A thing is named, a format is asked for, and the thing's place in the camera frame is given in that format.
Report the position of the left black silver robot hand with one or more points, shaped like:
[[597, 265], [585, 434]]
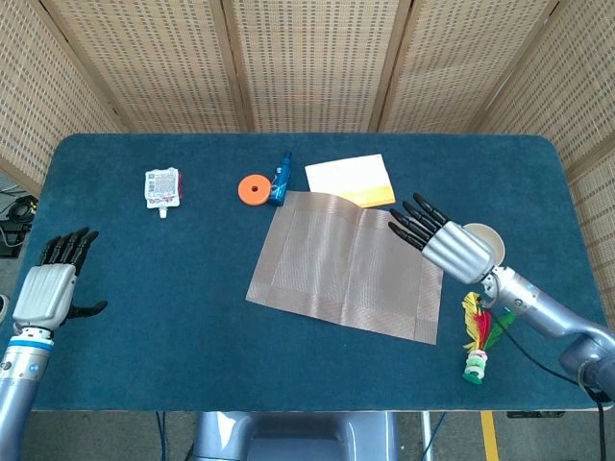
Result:
[[45, 298]]

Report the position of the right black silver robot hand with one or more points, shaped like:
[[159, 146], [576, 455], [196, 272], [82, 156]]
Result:
[[459, 252]]

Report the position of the white bowl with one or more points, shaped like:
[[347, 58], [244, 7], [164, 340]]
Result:
[[496, 242]]

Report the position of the beige woven placemat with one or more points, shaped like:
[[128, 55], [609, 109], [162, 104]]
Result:
[[336, 274]]

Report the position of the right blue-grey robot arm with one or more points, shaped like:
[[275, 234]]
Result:
[[543, 309]]

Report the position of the colourful feather shuttlecock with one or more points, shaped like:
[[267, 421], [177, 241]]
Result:
[[477, 360]]

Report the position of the blue carpet table cover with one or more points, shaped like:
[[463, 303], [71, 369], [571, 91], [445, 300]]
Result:
[[168, 269]]

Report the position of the yellow white Lexicon book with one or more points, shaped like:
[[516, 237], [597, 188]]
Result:
[[348, 175]]

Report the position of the white spout pouch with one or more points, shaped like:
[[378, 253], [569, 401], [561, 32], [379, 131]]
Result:
[[161, 188]]

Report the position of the white table leg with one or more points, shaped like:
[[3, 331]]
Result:
[[425, 434]]

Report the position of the blue bottle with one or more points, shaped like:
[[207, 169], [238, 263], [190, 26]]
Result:
[[281, 185]]

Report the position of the orange disc with hole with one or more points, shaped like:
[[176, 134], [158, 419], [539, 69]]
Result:
[[249, 192]]

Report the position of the woven bamboo folding screen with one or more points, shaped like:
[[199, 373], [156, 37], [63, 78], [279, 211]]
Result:
[[312, 62]]

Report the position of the blue-grey robot torso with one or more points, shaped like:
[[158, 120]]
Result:
[[293, 437]]

